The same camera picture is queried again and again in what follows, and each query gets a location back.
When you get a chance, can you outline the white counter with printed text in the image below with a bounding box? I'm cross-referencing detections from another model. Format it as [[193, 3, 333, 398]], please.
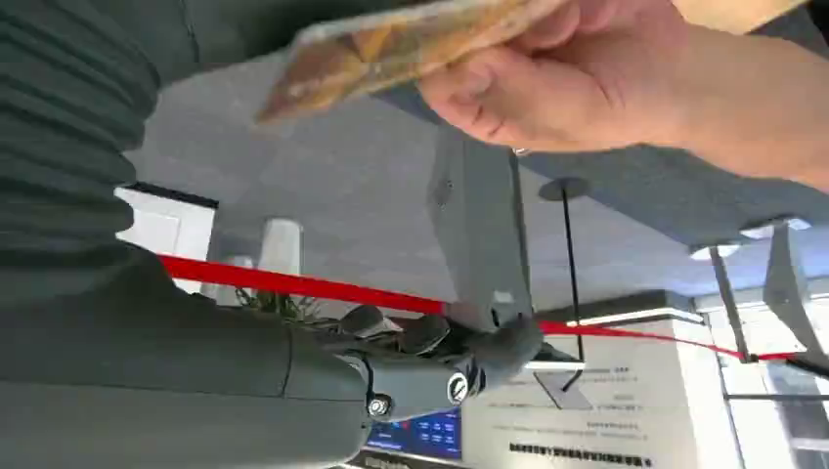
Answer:
[[460, 308, 728, 469]]

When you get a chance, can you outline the pale desk top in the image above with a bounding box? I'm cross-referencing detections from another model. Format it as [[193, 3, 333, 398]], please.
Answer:
[[671, 0, 810, 36]]

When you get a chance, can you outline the ribbed grey right arm sleeve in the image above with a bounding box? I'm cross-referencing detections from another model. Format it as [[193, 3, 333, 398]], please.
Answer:
[[0, 0, 415, 307]]

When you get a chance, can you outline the grey upright panel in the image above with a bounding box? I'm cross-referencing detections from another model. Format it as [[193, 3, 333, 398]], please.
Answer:
[[425, 128, 537, 332]]

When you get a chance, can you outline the red barrier belt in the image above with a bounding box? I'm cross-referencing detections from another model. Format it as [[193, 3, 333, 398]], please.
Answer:
[[156, 253, 805, 363]]

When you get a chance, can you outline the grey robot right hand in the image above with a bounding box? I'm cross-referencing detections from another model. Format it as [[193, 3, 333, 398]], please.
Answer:
[[0, 248, 546, 469]]

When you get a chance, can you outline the person's hand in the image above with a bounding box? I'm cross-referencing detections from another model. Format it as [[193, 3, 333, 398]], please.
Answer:
[[417, 0, 697, 154]]

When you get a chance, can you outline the green plant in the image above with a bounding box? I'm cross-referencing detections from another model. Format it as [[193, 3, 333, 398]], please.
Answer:
[[234, 287, 324, 323]]

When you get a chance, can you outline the black stanchion with round base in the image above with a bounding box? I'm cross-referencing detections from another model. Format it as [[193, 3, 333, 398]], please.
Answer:
[[539, 176, 591, 394]]

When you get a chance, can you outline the white cabinet with black edge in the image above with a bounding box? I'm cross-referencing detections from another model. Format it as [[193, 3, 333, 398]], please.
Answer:
[[113, 182, 220, 296]]

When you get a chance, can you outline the grey slanted leg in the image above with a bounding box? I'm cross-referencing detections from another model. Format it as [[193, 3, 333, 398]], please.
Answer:
[[761, 222, 829, 371]]

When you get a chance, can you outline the white planter column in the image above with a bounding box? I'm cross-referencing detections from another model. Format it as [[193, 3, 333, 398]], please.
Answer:
[[257, 218, 304, 278]]

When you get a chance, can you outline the blue display screen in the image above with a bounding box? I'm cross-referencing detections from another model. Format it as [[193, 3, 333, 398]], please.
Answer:
[[364, 407, 465, 462]]

